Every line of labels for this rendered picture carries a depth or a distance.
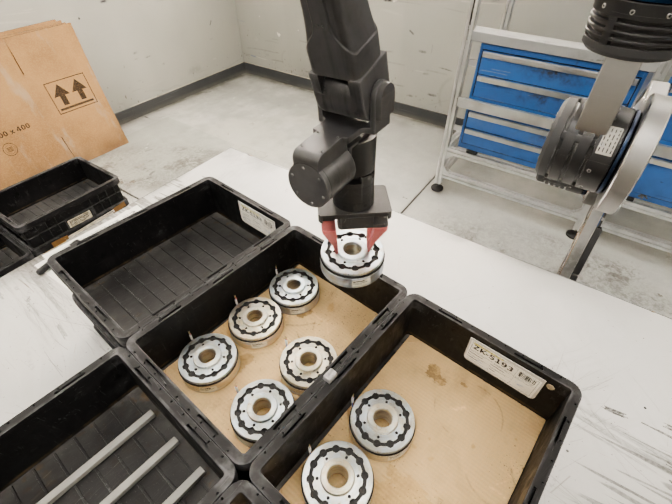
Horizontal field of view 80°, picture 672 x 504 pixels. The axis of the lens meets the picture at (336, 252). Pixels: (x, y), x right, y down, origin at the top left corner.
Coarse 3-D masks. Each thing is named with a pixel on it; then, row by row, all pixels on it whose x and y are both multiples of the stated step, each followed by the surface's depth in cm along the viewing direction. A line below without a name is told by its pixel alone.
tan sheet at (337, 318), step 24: (336, 288) 86; (312, 312) 81; (336, 312) 81; (360, 312) 81; (288, 336) 77; (336, 336) 77; (240, 360) 73; (264, 360) 73; (240, 384) 70; (216, 408) 67; (264, 408) 67
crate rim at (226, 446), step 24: (312, 240) 83; (240, 264) 77; (168, 312) 69; (144, 336) 66; (360, 336) 65; (144, 360) 62; (336, 360) 62; (168, 384) 59; (312, 384) 59; (192, 408) 57; (288, 408) 57; (216, 432) 55; (240, 456) 52
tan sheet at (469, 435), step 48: (384, 384) 70; (432, 384) 70; (480, 384) 70; (336, 432) 64; (432, 432) 64; (480, 432) 64; (528, 432) 64; (288, 480) 59; (336, 480) 59; (384, 480) 59; (432, 480) 59; (480, 480) 59
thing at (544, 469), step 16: (400, 304) 70; (432, 304) 70; (384, 320) 68; (448, 320) 68; (464, 320) 68; (480, 336) 65; (512, 352) 63; (352, 368) 61; (544, 368) 61; (336, 384) 59; (560, 384) 59; (320, 400) 57; (576, 400) 57; (304, 416) 56; (560, 416) 56; (288, 432) 55; (560, 432) 54; (272, 448) 53; (560, 448) 53; (256, 464) 51; (544, 464) 51; (256, 480) 50; (544, 480) 50; (272, 496) 48; (528, 496) 48
